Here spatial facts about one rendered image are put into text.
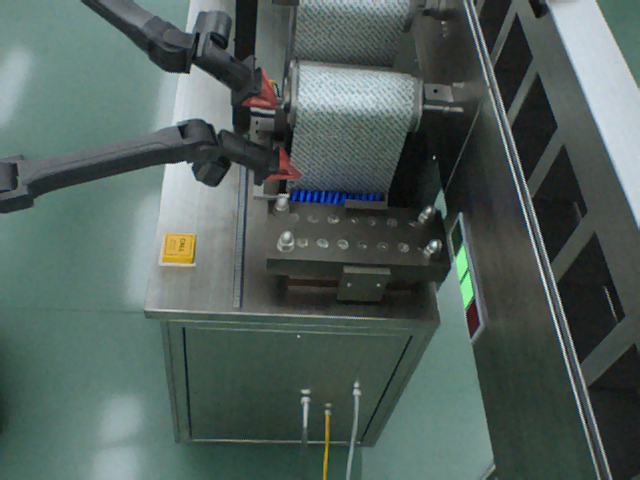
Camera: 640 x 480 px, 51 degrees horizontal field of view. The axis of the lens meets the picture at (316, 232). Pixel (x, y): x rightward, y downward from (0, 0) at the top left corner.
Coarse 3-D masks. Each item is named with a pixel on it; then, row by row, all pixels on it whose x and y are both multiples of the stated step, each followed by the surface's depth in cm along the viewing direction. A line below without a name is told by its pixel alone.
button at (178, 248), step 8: (168, 240) 152; (176, 240) 153; (184, 240) 153; (192, 240) 153; (168, 248) 151; (176, 248) 151; (184, 248) 152; (192, 248) 152; (168, 256) 150; (176, 256) 150; (184, 256) 150; (192, 256) 151
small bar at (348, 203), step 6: (348, 204) 149; (354, 204) 150; (360, 204) 150; (366, 204) 150; (372, 204) 150; (378, 204) 150; (384, 204) 151; (348, 210) 150; (354, 210) 150; (360, 210) 150; (366, 210) 150; (372, 210) 150; (378, 210) 150; (384, 210) 150
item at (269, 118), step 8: (280, 96) 145; (264, 112) 145; (272, 112) 145; (280, 112) 144; (256, 120) 151; (264, 120) 150; (272, 120) 150; (280, 120) 146; (264, 128) 148; (272, 128) 148; (280, 128) 147; (264, 136) 149; (280, 136) 149; (280, 144) 152; (264, 184) 163; (272, 184) 163; (256, 192) 166; (264, 192) 165; (272, 192) 165
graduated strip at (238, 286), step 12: (240, 168) 172; (240, 180) 169; (240, 192) 167; (240, 204) 165; (240, 216) 162; (240, 228) 160; (240, 240) 158; (240, 252) 156; (240, 264) 154; (240, 276) 152; (240, 288) 150; (240, 300) 148
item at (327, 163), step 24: (312, 144) 141; (336, 144) 141; (360, 144) 142; (384, 144) 142; (312, 168) 147; (336, 168) 147; (360, 168) 148; (384, 168) 148; (312, 192) 154; (360, 192) 154; (384, 192) 154
